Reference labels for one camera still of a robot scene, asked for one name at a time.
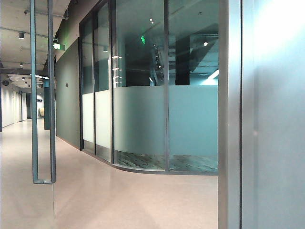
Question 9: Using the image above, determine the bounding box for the grey ceiling pipe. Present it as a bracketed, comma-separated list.
[24, 9, 70, 21]

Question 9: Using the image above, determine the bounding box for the green illuminated exit sign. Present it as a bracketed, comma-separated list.
[52, 39, 66, 51]

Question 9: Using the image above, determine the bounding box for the thin ceiling conduit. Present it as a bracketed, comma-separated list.
[0, 27, 49, 38]

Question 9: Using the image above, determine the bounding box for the long metal door pull handle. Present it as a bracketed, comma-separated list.
[29, 0, 57, 185]

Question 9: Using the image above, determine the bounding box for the grey metal door frame post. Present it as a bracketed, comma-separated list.
[217, 0, 243, 229]

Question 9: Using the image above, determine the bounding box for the linear ceiling light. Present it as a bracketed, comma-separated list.
[30, 73, 50, 80]

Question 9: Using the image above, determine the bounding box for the clear glass door pane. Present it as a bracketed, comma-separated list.
[0, 0, 57, 229]

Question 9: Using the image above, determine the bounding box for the wide frosted glass partition panel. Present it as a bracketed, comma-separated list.
[168, 0, 219, 172]

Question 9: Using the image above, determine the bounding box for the flat frosted glass partition panel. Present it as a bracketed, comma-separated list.
[95, 2, 112, 162]
[81, 18, 96, 153]

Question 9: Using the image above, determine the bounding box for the curved frosted glass partition panel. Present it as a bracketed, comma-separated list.
[112, 0, 166, 170]

